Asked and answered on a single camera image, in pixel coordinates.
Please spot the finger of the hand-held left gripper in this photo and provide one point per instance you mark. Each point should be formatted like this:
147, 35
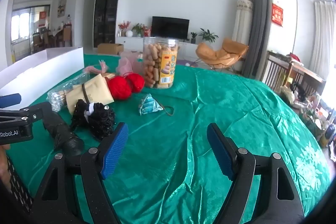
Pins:
10, 100
36, 111

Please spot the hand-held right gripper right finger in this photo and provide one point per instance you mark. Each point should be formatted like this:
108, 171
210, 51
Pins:
221, 153

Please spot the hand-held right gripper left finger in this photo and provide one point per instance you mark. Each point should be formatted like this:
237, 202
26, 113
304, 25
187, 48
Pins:
115, 150

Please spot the white cardboard box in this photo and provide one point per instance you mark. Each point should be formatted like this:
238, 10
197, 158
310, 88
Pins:
52, 61

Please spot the person's left hand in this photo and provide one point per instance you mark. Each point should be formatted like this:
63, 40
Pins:
3, 163

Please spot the clear bag of cotton swabs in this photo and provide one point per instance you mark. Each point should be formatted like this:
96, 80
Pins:
56, 100

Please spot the black mesh hair accessory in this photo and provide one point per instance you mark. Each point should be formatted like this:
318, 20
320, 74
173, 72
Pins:
97, 121

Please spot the green satin tablecloth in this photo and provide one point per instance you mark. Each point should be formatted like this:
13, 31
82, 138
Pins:
183, 113

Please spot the red yarn ball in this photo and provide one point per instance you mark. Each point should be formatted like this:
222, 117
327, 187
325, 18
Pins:
136, 82
119, 87

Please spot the tan kraft paper pouch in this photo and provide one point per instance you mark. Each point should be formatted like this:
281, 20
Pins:
97, 87

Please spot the wooden dining chair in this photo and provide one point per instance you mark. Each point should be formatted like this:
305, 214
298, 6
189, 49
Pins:
39, 41
67, 35

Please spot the pink mesh bag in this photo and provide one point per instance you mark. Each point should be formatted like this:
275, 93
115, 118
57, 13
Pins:
126, 64

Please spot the brown cardboard box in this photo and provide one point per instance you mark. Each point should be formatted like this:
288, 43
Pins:
109, 48

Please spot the clear snack jar yellow label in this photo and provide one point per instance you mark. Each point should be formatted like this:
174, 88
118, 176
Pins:
157, 64

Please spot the pile of household clutter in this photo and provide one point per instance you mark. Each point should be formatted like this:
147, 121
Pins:
309, 111

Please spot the orange lounge chair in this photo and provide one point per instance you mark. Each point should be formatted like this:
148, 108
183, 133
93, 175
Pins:
223, 54

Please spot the white television cabinet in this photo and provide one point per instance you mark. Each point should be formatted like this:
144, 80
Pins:
131, 41

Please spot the dark wooden bench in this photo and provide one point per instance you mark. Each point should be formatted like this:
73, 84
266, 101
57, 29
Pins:
302, 70

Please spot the white round vase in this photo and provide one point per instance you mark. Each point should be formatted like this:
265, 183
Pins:
129, 33

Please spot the large leafy potted plant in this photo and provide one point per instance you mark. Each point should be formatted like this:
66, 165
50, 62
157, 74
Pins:
208, 35

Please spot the small green potted plant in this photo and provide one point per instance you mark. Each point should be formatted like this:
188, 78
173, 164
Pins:
193, 36

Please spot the red flower bouquet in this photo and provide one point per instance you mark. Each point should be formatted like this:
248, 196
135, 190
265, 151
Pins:
123, 26

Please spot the green potted plant with flowers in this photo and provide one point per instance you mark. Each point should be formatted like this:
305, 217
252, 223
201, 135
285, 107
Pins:
137, 29

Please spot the tall black display cabinet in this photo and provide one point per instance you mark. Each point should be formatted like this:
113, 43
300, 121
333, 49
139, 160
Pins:
107, 8

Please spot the grey curtain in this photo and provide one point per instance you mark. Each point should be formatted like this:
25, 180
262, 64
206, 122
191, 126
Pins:
258, 29

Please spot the black television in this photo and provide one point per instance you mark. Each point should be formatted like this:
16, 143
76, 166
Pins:
170, 27

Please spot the covered standing air conditioner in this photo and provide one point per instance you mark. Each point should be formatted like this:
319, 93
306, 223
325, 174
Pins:
242, 19

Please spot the white sheer curtain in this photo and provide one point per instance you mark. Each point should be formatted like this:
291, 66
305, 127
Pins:
323, 37

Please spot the framed wall painting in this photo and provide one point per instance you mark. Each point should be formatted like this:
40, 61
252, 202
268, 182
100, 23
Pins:
62, 6

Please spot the red wall poster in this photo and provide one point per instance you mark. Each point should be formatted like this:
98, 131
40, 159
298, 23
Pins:
277, 15

